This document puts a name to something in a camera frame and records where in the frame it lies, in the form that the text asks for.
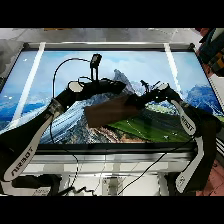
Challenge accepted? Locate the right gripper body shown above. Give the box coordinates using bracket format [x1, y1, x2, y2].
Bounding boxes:
[125, 93, 148, 110]

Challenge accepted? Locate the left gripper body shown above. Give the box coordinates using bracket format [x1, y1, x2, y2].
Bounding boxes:
[99, 78, 128, 97]

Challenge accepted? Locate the brown garment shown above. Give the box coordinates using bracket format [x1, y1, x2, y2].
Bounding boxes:
[83, 94, 142, 129]

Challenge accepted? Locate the heap of clothes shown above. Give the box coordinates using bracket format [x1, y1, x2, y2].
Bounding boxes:
[196, 27, 224, 78]

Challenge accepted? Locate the striped garment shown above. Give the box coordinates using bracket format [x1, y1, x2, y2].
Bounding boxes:
[214, 127, 224, 158]

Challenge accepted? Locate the pink garment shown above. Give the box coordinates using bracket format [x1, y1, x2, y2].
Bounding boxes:
[196, 159, 224, 197]

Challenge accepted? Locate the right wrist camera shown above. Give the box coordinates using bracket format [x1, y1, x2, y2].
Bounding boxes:
[139, 79, 154, 97]

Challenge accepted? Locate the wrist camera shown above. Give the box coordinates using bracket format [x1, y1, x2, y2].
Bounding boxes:
[139, 79, 154, 97]
[89, 52, 103, 82]

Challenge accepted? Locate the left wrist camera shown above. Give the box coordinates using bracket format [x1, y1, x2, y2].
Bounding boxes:
[89, 52, 103, 82]

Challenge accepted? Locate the silver frame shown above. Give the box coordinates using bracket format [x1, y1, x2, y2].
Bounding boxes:
[0, 40, 210, 197]

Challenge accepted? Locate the black cable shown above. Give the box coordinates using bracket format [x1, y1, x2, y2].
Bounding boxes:
[51, 56, 93, 102]
[49, 123, 98, 197]
[117, 138, 196, 197]

